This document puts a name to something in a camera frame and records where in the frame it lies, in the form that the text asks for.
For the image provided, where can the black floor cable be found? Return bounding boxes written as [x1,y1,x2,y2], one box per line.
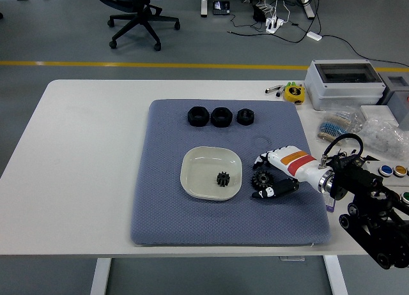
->
[227,12,409,68]

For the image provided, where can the control box with coloured buttons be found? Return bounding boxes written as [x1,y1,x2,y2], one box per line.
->
[364,160,409,205]

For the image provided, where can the small black hex nut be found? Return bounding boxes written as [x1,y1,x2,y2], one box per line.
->
[236,107,256,126]

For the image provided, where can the blue-grey quilted mat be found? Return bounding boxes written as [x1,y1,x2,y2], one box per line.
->
[129,98,332,247]

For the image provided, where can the grey electrical enclosure box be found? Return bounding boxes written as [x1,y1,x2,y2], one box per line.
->
[303,59,387,110]

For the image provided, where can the large black hex nut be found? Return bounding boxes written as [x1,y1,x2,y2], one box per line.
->
[210,106,235,128]
[186,105,211,128]

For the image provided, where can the bag of clear parts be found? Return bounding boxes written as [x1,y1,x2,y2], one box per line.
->
[355,116,409,159]

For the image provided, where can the black desk phone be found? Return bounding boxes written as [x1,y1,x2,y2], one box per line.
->
[213,0,231,16]

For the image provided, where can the white square plate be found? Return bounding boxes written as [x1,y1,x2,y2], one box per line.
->
[180,146,243,202]

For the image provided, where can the large black gear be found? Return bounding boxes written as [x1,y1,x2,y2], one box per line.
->
[249,168,274,190]

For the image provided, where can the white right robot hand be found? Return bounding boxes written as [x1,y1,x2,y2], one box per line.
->
[251,144,325,199]

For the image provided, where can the black power brick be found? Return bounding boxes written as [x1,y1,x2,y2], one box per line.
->
[252,4,268,22]

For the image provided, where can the white power strip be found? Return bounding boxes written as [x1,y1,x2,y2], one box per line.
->
[265,17,286,34]

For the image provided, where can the purple printed card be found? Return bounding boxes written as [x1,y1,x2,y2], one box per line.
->
[323,192,337,214]

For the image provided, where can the white floor cable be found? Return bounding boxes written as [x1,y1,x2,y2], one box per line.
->
[270,0,322,34]

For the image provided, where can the bag of blue resistors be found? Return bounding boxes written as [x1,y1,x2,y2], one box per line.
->
[314,107,365,146]

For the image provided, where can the black office chair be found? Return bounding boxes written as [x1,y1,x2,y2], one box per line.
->
[95,0,181,52]

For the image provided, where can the white table leg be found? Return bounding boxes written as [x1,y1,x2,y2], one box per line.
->
[322,255,349,295]
[90,258,112,295]

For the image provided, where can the grey box with red button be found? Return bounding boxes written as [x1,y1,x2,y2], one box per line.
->
[380,73,409,132]

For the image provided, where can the yellow tape measure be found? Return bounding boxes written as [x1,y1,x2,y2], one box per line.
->
[283,85,306,105]

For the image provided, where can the white flat box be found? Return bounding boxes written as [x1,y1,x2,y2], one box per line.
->
[360,105,400,126]

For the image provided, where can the small black gear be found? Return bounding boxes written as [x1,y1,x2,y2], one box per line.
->
[216,170,231,187]

